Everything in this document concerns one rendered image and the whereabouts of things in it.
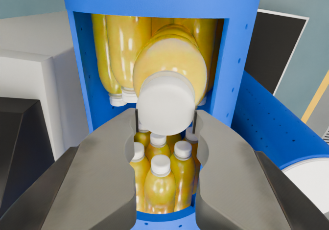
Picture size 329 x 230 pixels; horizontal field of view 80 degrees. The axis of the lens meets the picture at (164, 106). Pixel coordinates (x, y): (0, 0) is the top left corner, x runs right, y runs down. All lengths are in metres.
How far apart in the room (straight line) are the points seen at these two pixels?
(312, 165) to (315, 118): 1.45
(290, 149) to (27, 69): 0.70
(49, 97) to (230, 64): 0.30
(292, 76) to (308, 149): 1.15
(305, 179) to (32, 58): 0.75
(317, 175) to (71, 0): 0.74
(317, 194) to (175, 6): 0.74
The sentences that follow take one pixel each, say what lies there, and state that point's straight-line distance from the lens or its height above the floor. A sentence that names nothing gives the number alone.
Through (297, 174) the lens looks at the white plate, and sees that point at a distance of 0.73.
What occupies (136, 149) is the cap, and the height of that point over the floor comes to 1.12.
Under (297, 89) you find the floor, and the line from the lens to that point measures 1.91.
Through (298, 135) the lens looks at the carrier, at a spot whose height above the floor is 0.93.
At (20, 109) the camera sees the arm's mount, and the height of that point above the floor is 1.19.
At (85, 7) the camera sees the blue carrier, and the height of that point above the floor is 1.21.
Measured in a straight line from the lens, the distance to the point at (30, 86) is 0.39.
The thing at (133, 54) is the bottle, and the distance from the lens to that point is 0.32.
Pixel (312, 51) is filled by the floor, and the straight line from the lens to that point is 1.84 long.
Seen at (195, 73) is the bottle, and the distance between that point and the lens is 0.16.
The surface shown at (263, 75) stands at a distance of 1.54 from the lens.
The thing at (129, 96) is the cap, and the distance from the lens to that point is 0.36.
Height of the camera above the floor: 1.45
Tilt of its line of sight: 61 degrees down
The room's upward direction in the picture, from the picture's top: 180 degrees clockwise
